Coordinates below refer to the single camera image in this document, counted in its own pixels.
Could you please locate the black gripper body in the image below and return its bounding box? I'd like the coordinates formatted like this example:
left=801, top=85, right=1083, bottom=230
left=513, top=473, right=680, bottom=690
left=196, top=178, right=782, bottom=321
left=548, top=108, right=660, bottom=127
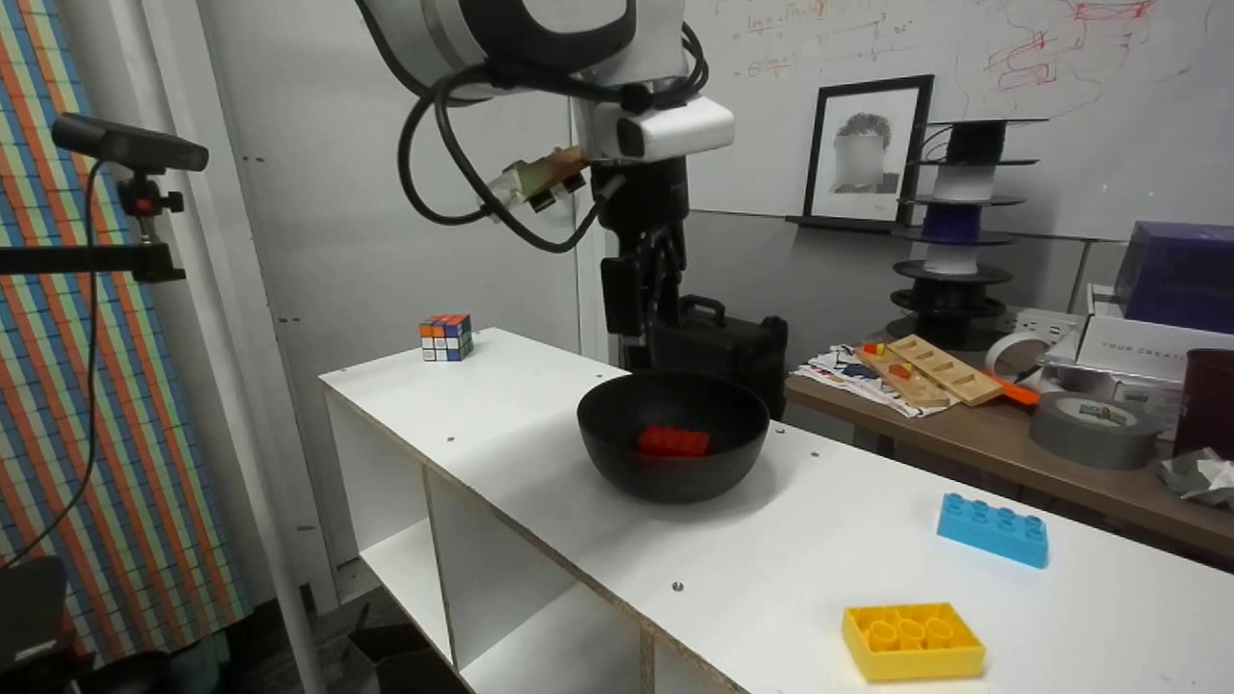
left=599, top=157, right=693, bottom=304

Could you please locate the orange toy brick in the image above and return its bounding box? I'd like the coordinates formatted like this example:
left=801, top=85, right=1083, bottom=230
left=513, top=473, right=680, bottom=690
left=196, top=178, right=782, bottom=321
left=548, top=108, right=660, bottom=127
left=634, top=420, right=714, bottom=463

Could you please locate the blue toy brick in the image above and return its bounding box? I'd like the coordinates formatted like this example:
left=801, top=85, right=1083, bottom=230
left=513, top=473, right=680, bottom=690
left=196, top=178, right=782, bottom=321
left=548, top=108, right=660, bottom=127
left=932, top=489, right=1052, bottom=576

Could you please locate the yellow toy brick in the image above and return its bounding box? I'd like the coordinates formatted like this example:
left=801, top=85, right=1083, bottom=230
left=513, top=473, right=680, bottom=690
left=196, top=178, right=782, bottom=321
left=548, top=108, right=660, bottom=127
left=837, top=597, right=990, bottom=686

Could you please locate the black bowl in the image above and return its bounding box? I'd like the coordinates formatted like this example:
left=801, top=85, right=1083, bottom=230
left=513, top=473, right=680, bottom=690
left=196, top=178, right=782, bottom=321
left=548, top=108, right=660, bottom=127
left=572, top=365, right=776, bottom=510

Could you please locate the black hard carry case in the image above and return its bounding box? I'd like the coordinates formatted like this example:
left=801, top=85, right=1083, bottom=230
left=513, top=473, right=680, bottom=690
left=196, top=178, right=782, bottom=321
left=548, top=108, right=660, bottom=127
left=617, top=293, right=791, bottom=420

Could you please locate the white shelf unit table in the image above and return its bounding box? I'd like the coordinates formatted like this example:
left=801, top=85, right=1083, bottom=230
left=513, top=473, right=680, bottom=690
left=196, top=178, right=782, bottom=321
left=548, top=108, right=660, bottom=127
left=315, top=325, right=1234, bottom=694

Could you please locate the printed magazine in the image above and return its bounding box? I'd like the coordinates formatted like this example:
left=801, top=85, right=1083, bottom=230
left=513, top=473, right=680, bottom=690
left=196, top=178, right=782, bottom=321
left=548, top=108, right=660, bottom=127
left=791, top=338, right=962, bottom=425

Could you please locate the colourful puzzle cube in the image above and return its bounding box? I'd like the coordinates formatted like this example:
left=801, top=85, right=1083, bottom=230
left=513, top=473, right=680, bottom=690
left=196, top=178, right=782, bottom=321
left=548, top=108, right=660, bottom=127
left=418, top=311, right=477, bottom=365

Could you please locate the black framed portrait picture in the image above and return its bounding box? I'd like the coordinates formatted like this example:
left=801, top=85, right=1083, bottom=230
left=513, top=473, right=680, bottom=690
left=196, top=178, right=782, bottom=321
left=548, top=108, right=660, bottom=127
left=799, top=74, right=936, bottom=230

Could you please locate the orange patterned game box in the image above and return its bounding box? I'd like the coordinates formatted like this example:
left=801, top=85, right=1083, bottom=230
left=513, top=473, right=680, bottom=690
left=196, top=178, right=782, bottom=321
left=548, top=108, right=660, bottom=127
left=858, top=331, right=1003, bottom=412

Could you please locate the stack of filament spools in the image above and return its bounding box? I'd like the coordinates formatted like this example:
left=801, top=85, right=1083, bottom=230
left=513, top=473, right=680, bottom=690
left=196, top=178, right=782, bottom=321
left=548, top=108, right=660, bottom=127
left=889, top=113, right=1052, bottom=353

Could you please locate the wooden desk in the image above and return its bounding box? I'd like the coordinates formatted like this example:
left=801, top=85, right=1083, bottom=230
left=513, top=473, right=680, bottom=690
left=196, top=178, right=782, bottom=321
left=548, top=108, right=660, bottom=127
left=782, top=338, right=1234, bottom=570

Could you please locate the white tape roll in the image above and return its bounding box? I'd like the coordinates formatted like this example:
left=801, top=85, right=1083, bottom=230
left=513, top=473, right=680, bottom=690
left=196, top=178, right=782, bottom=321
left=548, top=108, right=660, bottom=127
left=981, top=326, right=1057, bottom=380

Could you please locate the white cardboard box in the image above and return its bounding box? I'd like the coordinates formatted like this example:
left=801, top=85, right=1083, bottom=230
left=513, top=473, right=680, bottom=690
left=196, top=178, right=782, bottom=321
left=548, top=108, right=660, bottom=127
left=1072, top=301, right=1234, bottom=391

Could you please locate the purple box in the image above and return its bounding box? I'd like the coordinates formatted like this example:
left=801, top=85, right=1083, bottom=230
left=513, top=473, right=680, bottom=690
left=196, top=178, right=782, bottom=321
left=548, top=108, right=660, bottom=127
left=1111, top=218, right=1234, bottom=338

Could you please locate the dark red box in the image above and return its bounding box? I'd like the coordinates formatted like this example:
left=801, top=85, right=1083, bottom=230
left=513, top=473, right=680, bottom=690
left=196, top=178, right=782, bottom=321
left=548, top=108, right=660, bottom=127
left=1169, top=348, right=1234, bottom=457

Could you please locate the crinkled silver foil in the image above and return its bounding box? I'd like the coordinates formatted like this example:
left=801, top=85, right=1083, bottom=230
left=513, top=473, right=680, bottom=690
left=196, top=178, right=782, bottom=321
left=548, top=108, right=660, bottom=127
left=1155, top=445, right=1234, bottom=513

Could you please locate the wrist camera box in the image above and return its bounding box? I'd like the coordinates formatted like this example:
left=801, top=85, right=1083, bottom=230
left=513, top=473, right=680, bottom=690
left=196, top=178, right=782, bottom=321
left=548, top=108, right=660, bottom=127
left=494, top=144, right=599, bottom=217

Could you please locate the orange tool handle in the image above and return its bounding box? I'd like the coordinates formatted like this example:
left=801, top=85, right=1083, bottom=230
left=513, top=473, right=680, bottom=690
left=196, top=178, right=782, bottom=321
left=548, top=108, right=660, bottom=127
left=995, top=378, right=1044, bottom=412

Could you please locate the gray duct tape roll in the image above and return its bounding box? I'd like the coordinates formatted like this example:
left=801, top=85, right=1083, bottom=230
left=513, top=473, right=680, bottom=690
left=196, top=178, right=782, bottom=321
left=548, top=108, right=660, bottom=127
left=1025, top=391, right=1166, bottom=473

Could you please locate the black stereo camera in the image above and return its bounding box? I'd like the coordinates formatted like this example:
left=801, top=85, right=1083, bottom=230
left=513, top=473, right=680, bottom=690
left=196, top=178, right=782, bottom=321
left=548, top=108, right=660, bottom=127
left=51, top=108, right=214, bottom=178

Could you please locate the black camera cable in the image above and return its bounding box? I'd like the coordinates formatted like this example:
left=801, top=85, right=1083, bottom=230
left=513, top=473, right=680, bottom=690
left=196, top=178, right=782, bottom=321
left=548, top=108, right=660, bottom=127
left=0, top=157, right=107, bottom=570

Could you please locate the black camera stand clamp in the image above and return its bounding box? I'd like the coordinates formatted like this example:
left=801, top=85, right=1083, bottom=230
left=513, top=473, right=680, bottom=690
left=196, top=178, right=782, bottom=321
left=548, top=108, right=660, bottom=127
left=0, top=169, right=188, bottom=285

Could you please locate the colourful striped wall panel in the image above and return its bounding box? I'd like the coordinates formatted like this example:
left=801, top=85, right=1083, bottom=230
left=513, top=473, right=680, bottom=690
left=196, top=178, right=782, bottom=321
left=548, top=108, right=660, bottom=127
left=0, top=0, right=246, bottom=659

